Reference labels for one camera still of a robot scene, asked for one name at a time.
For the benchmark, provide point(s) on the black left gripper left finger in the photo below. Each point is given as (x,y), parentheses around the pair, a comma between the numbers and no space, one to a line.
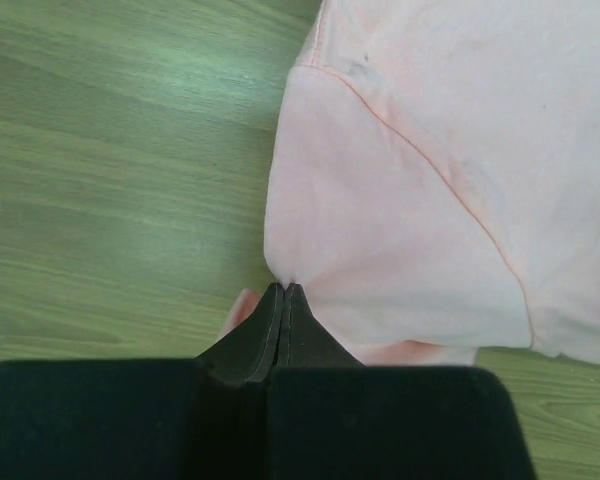
(247,345)

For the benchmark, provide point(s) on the pink t shirt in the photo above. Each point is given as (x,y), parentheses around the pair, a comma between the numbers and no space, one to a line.
(435,183)

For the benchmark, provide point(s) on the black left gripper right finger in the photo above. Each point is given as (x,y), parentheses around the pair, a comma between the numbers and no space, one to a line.
(303,342)

